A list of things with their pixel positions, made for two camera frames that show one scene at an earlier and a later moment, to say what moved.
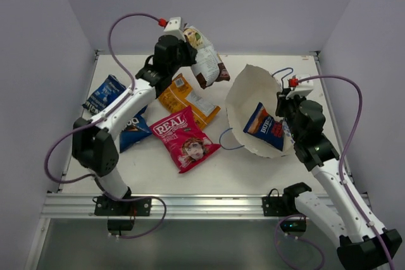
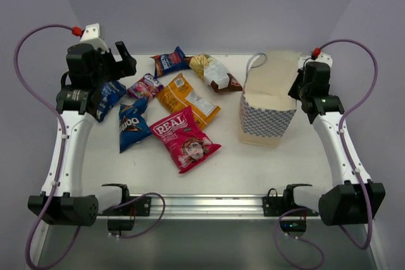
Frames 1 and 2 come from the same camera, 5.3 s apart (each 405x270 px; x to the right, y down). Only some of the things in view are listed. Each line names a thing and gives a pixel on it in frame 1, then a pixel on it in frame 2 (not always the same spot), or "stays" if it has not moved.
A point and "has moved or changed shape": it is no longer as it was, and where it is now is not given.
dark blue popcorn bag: [104, 93] stays
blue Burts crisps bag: [263, 126] has moved or changed shape
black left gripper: [188, 54] → [121, 62]
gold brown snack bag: [209, 68] has moved or changed shape
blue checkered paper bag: [246, 87] → [269, 98]
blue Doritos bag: [136, 130] stays
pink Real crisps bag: [188, 145] stays
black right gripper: [283, 101] → [292, 91]
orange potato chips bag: [180, 95] stays
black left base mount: [121, 214] stays
